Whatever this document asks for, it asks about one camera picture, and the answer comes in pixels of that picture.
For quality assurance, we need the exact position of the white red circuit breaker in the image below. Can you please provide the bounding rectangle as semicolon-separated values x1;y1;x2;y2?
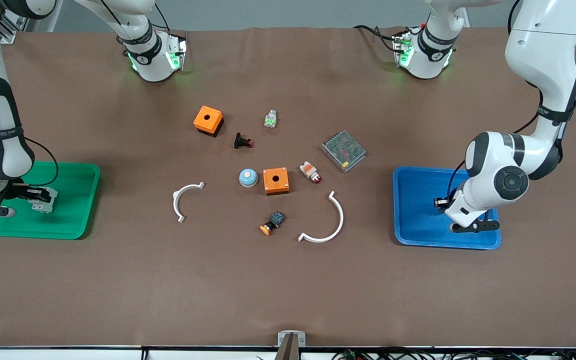
30;196;58;214

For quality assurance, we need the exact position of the green plastic tray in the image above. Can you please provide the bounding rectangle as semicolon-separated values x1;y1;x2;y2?
0;160;102;241

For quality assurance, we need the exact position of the blue plastic tray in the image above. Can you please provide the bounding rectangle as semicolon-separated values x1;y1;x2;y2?
392;166;503;251

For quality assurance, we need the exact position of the large white curved clip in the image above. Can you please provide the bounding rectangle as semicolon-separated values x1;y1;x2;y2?
297;190;345;244

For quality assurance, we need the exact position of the metal mesh power supply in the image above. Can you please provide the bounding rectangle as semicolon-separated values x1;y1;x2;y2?
320;130;368;174

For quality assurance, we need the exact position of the small white curved clip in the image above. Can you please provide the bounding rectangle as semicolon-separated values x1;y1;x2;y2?
172;182;205;224

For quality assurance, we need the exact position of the red white indicator lamp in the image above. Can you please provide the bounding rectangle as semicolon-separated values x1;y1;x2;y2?
299;160;323;185

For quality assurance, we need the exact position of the orange push button blue body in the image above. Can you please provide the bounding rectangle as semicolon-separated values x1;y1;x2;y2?
259;210;286;236

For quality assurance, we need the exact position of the orange button box black base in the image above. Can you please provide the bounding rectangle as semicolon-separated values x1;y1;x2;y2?
193;105;225;138

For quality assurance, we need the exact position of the brown table cover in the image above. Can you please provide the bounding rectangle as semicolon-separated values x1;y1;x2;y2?
0;26;576;349

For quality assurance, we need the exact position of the blue dome buzzer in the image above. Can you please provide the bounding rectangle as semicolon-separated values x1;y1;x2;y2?
238;168;259;189

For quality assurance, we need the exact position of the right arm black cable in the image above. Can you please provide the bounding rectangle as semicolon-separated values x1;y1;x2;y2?
0;5;60;189

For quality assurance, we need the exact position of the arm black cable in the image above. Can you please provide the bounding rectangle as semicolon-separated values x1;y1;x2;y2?
0;5;60;189
447;0;544;201

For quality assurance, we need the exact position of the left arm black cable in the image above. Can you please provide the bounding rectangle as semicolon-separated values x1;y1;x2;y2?
447;0;544;201

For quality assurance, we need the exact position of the black cable bundle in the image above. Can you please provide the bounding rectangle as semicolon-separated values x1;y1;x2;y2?
330;347;576;360

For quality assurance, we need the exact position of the aluminium frame profile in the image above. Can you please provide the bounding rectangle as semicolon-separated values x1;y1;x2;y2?
0;0;36;45

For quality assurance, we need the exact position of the black base cable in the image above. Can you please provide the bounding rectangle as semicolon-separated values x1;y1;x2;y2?
352;24;400;52

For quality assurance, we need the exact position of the grey metal edge bracket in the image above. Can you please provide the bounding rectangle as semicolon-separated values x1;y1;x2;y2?
277;330;307;348

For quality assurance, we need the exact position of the brown camera post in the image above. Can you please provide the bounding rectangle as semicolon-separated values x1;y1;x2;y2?
274;334;300;360

